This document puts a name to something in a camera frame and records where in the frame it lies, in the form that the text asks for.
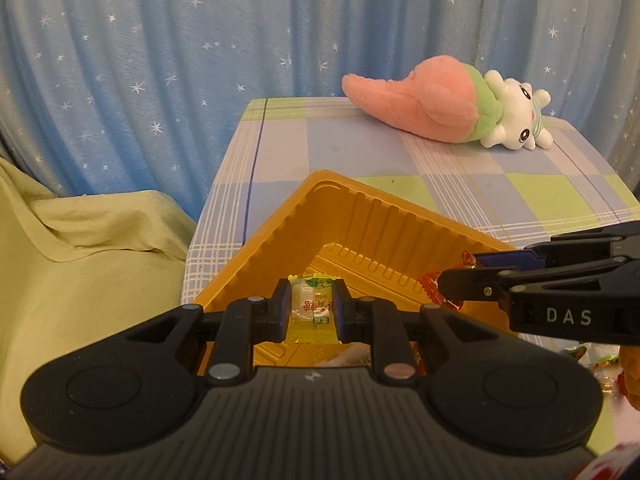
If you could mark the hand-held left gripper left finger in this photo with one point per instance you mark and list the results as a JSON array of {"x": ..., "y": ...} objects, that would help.
[{"x": 285, "y": 307}]

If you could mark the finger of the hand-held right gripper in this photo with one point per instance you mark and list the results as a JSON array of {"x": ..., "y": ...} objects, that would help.
[
  {"x": 505, "y": 260},
  {"x": 465, "y": 285}
]

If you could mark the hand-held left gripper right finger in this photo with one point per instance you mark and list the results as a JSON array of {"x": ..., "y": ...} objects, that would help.
[{"x": 339, "y": 310}]

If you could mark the yellow snack packet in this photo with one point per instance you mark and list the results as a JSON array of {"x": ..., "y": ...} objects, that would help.
[{"x": 312, "y": 310}]

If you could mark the orange plastic tray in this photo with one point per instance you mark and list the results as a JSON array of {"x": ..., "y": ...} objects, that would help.
[{"x": 350, "y": 225}]

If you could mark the person's right hand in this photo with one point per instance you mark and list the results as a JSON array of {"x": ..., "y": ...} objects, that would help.
[{"x": 632, "y": 375}]

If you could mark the red white patterned clothing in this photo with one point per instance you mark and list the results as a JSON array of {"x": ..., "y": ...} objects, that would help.
[{"x": 615, "y": 465}]

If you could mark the plaid tablecloth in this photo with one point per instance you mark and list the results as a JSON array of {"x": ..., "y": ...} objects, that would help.
[{"x": 300, "y": 135}]

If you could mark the carrot bunny plush toy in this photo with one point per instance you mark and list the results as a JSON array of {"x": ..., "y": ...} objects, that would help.
[{"x": 425, "y": 105}]

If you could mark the grey curtain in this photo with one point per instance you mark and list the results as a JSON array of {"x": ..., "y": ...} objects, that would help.
[{"x": 620, "y": 85}]

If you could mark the light green blanket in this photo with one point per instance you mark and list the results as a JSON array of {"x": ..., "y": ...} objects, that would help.
[{"x": 75, "y": 260}]

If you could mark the blue starry curtain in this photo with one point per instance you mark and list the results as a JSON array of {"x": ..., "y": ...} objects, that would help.
[{"x": 150, "y": 60}]

